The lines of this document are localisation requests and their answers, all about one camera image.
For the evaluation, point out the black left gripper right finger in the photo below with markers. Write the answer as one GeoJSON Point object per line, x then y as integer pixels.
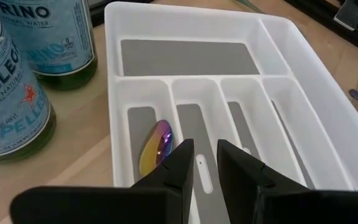
{"type": "Point", "coordinates": [259, 199]}

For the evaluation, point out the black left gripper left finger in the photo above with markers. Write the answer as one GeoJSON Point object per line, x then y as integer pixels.
{"type": "Point", "coordinates": [154, 202]}

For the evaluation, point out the gold purple iridescent spoon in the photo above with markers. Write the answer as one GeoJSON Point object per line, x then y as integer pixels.
{"type": "Point", "coordinates": [154, 146]}

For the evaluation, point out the white plastic cutlery tray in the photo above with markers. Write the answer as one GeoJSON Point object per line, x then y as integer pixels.
{"type": "Point", "coordinates": [197, 87]}

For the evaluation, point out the green glass water bottle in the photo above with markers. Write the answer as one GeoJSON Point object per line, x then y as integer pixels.
{"type": "Point", "coordinates": [8, 102]}
{"type": "Point", "coordinates": [54, 37]}

